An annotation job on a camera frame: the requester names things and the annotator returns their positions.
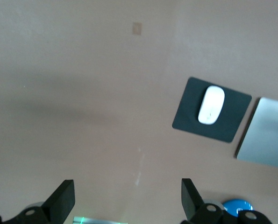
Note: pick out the black mouse pad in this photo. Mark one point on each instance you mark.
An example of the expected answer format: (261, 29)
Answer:
(234, 116)

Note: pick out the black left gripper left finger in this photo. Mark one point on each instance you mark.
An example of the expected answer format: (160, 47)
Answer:
(59, 200)

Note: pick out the white computer mouse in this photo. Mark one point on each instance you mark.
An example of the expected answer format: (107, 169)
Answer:
(211, 105)

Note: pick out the silver closed laptop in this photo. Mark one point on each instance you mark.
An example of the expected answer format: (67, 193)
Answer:
(265, 135)

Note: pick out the brown tape patch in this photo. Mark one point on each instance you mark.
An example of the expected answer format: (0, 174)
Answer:
(137, 28)

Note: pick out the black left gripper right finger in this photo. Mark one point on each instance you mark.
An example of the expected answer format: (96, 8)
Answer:
(191, 200)

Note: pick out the blue desk lamp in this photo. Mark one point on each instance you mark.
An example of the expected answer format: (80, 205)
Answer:
(234, 205)

